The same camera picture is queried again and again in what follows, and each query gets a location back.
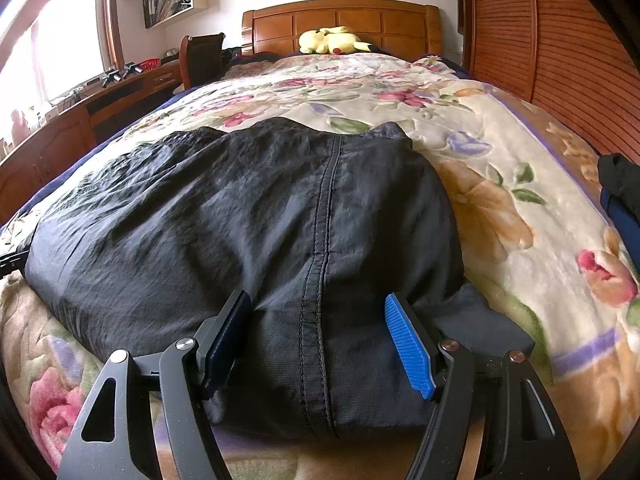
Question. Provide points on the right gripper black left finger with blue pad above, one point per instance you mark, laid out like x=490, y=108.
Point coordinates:
x=113, y=435

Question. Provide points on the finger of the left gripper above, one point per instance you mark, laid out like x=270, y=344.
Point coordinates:
x=14, y=261

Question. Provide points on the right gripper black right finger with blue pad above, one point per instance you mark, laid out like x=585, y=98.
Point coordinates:
x=523, y=435

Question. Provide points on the black jacket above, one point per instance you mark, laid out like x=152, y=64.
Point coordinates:
x=318, y=229

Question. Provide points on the wooden desk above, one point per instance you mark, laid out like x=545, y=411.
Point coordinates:
x=57, y=145

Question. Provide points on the floral bed quilt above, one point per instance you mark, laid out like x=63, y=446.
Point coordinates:
x=535, y=242

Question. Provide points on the wooden chair dark cushion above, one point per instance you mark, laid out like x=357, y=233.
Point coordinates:
x=200, y=59

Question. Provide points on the louvered wooden wardrobe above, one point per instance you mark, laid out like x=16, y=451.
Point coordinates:
x=562, y=56

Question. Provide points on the wooden headboard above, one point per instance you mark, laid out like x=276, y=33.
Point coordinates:
x=404, y=29

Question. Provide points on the yellow plush toy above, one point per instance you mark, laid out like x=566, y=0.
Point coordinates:
x=331, y=40

